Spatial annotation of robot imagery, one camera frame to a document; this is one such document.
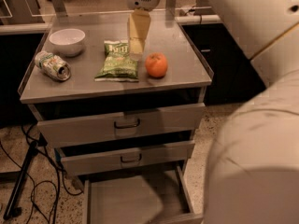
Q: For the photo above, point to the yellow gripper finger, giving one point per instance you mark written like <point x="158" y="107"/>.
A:
<point x="138" y="26"/>

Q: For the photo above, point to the green jalapeno chip bag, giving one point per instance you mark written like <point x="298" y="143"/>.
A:
<point x="118" y="66"/>

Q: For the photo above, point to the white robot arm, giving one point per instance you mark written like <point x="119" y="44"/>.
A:
<point x="252" y="168"/>

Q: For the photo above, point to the grey metal drawer cabinet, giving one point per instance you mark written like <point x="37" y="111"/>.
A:
<point x="80" y="96"/>

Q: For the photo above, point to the grey top drawer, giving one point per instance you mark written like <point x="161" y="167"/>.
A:
<point x="121" y="125"/>

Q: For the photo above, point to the grey drawer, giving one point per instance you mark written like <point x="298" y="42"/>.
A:
<point x="127" y="158"/>
<point x="154" y="194"/>
<point x="121" y="125"/>

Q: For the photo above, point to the grey middle drawer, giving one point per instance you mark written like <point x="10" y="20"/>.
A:
<point x="127" y="158"/>

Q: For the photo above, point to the grey bottom drawer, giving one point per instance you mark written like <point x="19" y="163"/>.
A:
<point x="154" y="194"/>

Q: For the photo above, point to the orange fruit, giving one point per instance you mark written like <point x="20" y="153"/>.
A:
<point x="156" y="64"/>

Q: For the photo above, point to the white ceramic bowl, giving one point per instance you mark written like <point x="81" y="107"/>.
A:
<point x="69" y="42"/>

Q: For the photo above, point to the grey metal railing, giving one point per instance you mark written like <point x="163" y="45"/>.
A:
<point x="36" y="16"/>

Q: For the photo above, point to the crushed green soda can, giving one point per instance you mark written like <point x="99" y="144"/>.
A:
<point x="53" y="65"/>

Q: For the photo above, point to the black tripod leg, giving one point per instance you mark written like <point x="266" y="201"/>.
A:
<point x="11" y="205"/>

